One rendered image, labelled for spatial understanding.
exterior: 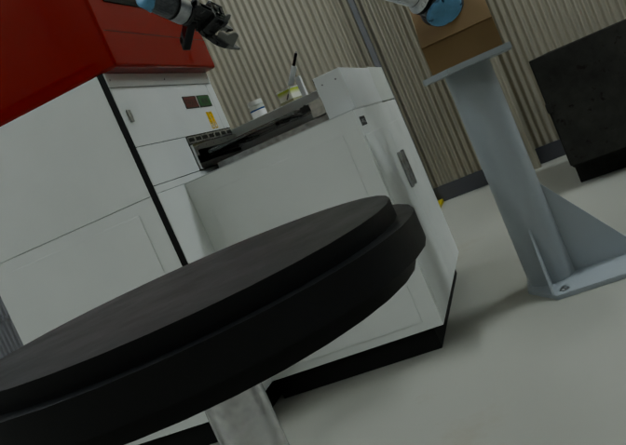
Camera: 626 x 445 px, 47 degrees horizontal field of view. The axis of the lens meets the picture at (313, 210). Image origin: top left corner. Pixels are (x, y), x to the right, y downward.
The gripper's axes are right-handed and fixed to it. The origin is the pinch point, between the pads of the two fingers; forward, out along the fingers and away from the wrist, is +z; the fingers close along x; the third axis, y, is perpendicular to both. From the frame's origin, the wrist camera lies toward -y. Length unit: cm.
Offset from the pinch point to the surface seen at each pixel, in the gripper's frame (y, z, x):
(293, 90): -28, 67, 27
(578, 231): 35, 101, -78
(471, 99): 36, 65, -32
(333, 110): 7.2, 28.3, -25.5
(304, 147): -5.0, 22.7, -33.0
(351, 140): 8.1, 29.2, -38.2
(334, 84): 12.6, 26.1, -19.7
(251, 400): 63, -102, -143
